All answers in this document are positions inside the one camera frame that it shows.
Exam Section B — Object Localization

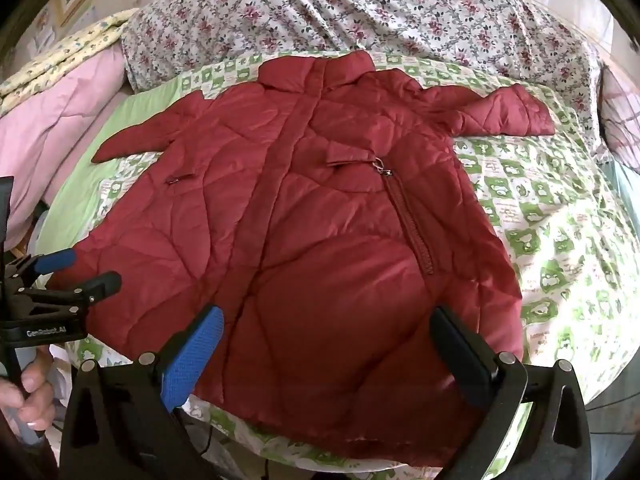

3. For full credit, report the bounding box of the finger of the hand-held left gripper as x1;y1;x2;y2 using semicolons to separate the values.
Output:
12;271;123;317
5;249;78;286

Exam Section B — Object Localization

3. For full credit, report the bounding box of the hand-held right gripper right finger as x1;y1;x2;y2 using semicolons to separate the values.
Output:
429;305;594;480

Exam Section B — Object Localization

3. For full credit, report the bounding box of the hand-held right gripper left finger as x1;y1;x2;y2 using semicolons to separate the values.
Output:
59;304;225;480

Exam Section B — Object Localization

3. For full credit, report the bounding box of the red quilted jacket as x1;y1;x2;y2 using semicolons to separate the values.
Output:
46;51;557;470

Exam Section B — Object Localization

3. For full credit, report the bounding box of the person's left hand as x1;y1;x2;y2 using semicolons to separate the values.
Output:
0;346;57;433

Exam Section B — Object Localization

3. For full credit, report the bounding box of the pink quilt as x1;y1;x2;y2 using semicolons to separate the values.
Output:
0;49;132;246

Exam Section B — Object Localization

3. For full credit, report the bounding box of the green checked blanket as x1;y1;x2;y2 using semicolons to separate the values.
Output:
30;50;632;480

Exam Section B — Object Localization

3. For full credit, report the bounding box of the yellow floral quilt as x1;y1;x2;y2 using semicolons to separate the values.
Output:
0;8;141;117

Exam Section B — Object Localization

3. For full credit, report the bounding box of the light blue cloth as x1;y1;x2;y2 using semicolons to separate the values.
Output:
602;159;640;231

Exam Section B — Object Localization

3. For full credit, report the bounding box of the pink checked cloth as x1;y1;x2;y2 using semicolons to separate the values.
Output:
599;62;640;176

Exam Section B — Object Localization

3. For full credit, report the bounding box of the floral bedsheet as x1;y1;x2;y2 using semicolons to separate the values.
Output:
121;0;613;166

